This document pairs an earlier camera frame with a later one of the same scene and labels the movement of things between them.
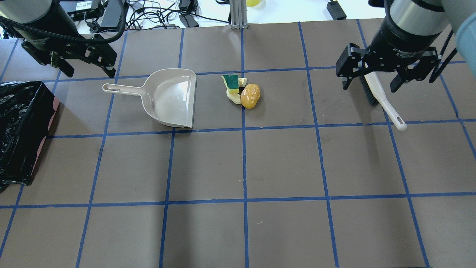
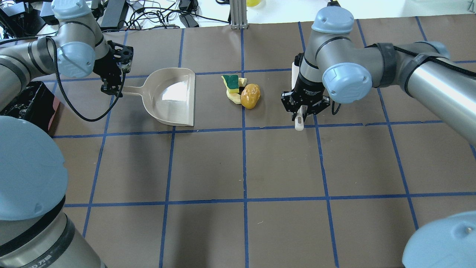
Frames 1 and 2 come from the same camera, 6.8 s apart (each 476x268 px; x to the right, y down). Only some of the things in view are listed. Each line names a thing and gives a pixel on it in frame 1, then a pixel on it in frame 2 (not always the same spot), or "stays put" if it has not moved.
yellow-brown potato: [250, 95] stays put
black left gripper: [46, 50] to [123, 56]
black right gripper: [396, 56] to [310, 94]
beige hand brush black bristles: [372, 88] to [299, 124]
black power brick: [188, 21] stays put
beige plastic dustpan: [169, 95] stays put
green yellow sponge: [231, 82] stays put
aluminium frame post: [238, 14] stays put
